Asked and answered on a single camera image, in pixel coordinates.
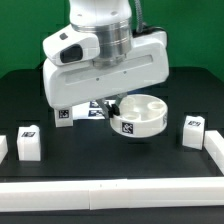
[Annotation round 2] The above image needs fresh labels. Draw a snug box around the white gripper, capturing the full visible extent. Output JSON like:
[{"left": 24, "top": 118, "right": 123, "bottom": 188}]
[{"left": 43, "top": 31, "right": 169, "bottom": 119}]

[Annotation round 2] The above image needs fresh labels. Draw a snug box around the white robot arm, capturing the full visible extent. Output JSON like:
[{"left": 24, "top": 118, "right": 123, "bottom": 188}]
[{"left": 43, "top": 0, "right": 169, "bottom": 118}]

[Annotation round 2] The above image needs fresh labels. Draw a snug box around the white marker sheet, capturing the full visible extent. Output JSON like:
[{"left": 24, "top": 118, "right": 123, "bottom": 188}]
[{"left": 72, "top": 101, "right": 104, "bottom": 120}]

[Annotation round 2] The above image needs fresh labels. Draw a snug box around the white right barrier block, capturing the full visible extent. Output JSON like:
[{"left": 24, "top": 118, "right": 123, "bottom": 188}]
[{"left": 204, "top": 130, "right": 224, "bottom": 175}]

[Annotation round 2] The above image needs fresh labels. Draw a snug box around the white barrier block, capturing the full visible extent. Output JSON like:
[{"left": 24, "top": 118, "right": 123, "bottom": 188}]
[
  {"left": 204, "top": 130, "right": 224, "bottom": 175},
  {"left": 0, "top": 135, "right": 8, "bottom": 164}
]

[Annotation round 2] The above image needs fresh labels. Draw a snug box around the white left barrier block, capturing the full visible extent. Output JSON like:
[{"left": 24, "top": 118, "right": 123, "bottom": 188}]
[{"left": 0, "top": 135, "right": 8, "bottom": 164}]

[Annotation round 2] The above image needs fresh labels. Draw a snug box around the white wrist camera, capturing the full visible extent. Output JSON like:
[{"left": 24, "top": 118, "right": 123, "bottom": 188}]
[{"left": 43, "top": 25, "right": 100, "bottom": 66}]

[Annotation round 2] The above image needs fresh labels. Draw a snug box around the white front barrier rail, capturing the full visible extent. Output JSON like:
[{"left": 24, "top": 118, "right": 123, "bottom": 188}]
[{"left": 0, "top": 177, "right": 224, "bottom": 212}]

